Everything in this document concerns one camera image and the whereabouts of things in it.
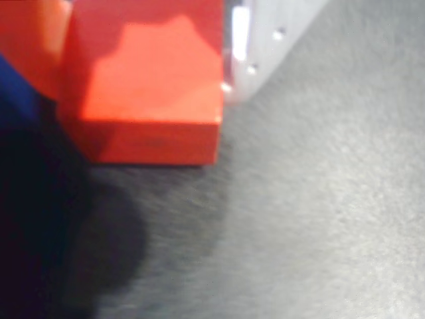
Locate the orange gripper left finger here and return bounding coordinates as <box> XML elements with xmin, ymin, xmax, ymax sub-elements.
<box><xmin>0</xmin><ymin>0</ymin><xmax>72</xmax><ymax>100</ymax></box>

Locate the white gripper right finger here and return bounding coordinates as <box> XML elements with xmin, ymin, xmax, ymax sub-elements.
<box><xmin>222</xmin><ymin>0</ymin><xmax>329</xmax><ymax>106</ymax></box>

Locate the red cube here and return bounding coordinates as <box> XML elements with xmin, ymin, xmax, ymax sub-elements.
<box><xmin>59</xmin><ymin>0</ymin><xmax>224</xmax><ymax>166</ymax></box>

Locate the blue cube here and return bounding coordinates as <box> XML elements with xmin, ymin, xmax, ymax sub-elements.
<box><xmin>0</xmin><ymin>53</ymin><xmax>50</xmax><ymax>134</ymax></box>

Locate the black table mat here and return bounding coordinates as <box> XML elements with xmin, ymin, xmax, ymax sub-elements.
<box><xmin>0</xmin><ymin>0</ymin><xmax>425</xmax><ymax>319</ymax></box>

